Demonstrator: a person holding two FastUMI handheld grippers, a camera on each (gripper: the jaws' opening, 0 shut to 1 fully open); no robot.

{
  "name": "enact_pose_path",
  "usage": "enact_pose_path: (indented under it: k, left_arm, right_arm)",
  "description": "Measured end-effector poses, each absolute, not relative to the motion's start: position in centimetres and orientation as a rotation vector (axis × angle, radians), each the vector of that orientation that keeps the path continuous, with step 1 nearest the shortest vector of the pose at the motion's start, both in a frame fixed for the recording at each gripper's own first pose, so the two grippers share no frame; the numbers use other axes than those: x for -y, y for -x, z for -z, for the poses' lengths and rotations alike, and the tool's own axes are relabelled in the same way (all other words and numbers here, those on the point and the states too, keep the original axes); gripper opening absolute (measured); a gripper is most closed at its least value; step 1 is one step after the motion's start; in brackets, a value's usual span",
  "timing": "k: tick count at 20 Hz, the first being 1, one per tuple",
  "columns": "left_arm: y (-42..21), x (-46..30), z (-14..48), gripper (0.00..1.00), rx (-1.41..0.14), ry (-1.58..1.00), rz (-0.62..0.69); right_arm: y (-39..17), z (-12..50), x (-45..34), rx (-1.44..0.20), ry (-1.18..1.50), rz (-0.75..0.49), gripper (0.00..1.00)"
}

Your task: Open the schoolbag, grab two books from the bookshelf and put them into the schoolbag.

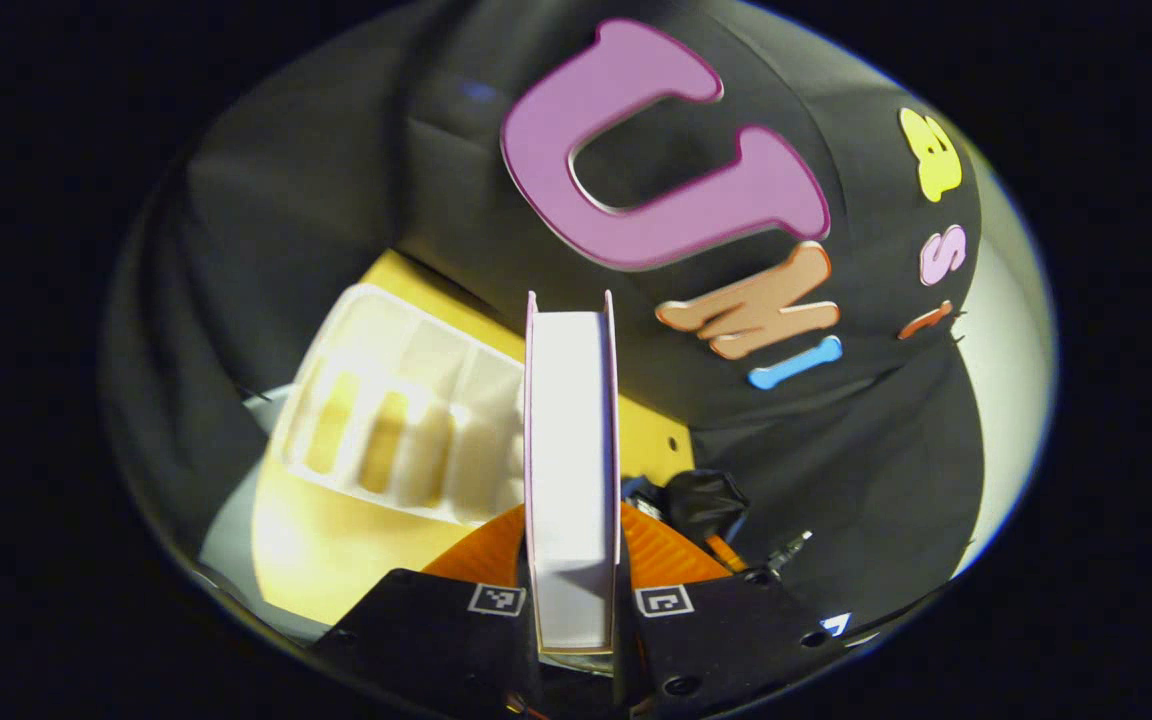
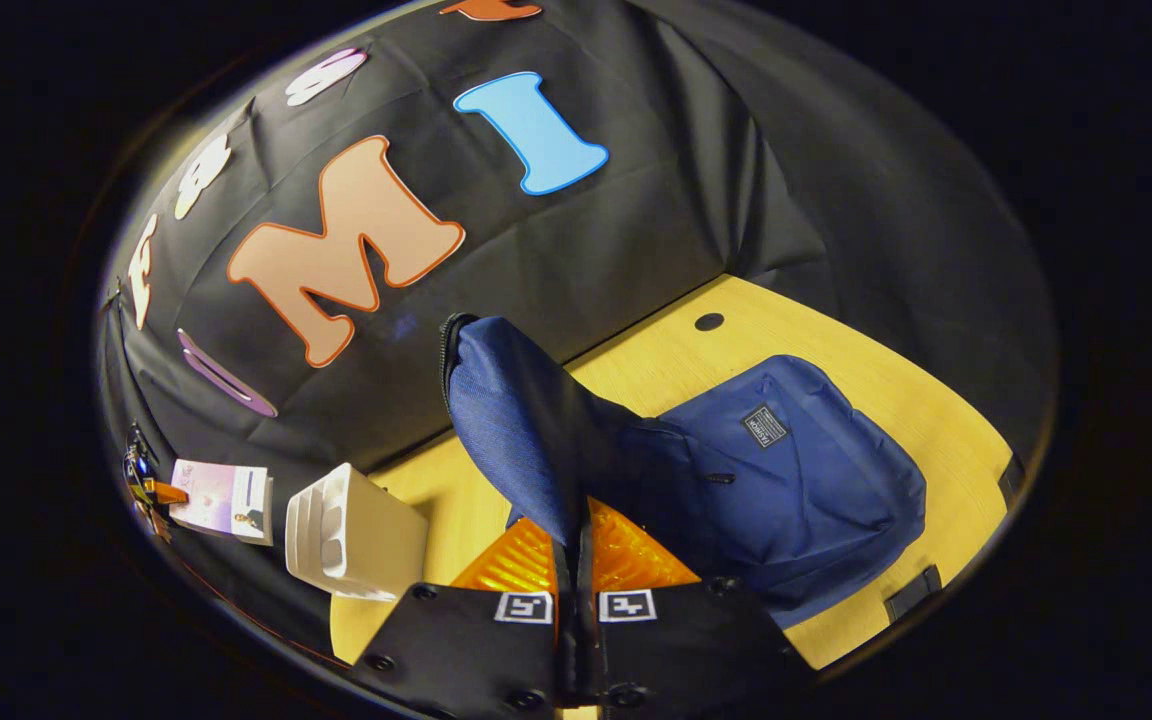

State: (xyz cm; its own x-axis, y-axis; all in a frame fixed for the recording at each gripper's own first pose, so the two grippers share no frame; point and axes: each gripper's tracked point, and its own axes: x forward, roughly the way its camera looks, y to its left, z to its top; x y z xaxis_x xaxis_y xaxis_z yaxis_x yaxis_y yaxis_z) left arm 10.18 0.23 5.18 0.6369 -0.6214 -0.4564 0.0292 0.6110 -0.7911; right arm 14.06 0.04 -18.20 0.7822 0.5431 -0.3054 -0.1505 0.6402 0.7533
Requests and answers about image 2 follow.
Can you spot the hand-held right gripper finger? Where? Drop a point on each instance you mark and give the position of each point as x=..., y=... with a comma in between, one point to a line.
x=586, y=620
x=564, y=620

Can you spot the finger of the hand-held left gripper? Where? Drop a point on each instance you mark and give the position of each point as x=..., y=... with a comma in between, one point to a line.
x=166, y=492

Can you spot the pink book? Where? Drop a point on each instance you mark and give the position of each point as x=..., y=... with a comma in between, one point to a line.
x=221, y=498

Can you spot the white bookshelf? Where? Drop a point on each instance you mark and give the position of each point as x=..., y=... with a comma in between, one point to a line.
x=366, y=545

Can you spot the blue schoolbag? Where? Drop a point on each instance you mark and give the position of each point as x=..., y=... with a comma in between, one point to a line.
x=796, y=490

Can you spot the black backdrop cloth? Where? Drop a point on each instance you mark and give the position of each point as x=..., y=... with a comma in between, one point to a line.
x=656, y=230

